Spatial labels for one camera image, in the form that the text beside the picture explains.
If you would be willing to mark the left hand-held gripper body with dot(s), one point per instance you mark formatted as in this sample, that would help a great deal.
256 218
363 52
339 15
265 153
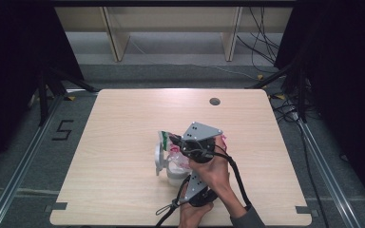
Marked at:
196 188

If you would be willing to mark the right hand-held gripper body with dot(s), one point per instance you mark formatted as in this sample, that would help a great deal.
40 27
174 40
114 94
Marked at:
201 131

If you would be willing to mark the red white green plastic bag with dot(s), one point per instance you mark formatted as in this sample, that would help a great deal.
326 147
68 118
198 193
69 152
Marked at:
174 148

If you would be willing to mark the person's right hand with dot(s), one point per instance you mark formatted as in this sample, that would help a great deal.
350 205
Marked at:
214 174

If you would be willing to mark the person's left hand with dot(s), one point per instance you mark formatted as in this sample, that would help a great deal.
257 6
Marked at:
191 217

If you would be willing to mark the yellow tape piece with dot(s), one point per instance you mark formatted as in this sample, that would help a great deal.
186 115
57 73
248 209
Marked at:
260 77
71 98
279 96

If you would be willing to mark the black metal stand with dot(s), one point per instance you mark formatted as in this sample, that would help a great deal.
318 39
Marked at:
43 98
301 95

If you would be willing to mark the black tape patch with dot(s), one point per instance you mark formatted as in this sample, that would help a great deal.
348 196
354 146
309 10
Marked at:
303 209

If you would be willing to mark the beige wooden desk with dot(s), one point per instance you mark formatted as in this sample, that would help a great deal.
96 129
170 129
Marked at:
177 19

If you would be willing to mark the black curtain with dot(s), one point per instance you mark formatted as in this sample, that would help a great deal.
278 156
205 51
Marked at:
15 63
345 79

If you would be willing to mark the aluminium floor rail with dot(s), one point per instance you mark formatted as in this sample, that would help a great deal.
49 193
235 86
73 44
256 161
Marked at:
326 177
15 177

